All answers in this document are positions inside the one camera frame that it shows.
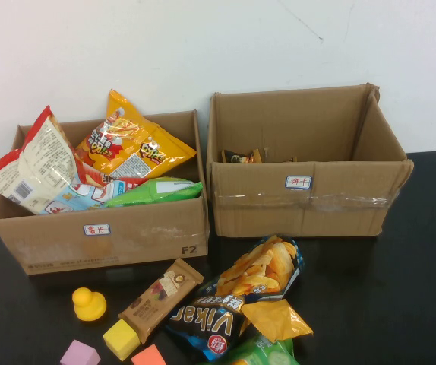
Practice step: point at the brown wafer biscuit packet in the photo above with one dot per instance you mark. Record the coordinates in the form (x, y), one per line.
(157, 300)

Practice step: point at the blue black Vikar fries bag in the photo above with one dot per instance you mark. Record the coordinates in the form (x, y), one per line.
(203, 323)

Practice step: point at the plain yellow snack packet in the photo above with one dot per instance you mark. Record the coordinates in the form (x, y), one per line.
(275, 319)

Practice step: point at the dark small snack packet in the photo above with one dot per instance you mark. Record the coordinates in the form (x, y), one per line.
(235, 157)

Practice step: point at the orange brown small snack packet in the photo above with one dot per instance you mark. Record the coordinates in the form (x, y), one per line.
(256, 156)

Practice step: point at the green snack bag white label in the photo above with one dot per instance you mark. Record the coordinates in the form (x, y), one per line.
(153, 192)

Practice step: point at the light blue snack bag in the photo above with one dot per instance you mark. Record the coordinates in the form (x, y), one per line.
(85, 197)

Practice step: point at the taped cardboard box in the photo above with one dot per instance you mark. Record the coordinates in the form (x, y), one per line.
(263, 216)

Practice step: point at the white label sticker red writing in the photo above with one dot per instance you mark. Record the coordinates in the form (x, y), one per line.
(96, 230)
(298, 182)

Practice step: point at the orange yellow chip bag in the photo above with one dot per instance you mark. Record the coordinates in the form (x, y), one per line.
(134, 140)

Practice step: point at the cardboard box with F2 print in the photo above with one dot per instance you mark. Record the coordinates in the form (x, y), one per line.
(146, 243)

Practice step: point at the clear packing tape strip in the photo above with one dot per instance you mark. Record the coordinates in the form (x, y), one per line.
(347, 200)

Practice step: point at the green cucumber chip bag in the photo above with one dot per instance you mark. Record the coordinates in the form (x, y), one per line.
(263, 353)

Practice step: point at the yellow rubber duck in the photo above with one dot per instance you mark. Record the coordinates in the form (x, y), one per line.
(89, 306)

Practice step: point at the red and white chip bag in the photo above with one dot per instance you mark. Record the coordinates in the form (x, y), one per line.
(39, 163)

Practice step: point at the yellow foam cube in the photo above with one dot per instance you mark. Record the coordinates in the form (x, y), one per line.
(121, 340)

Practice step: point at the orange foam cube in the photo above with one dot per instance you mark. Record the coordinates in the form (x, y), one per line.
(147, 356)

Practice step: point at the purple foam cube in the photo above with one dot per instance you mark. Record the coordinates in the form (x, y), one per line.
(79, 353)

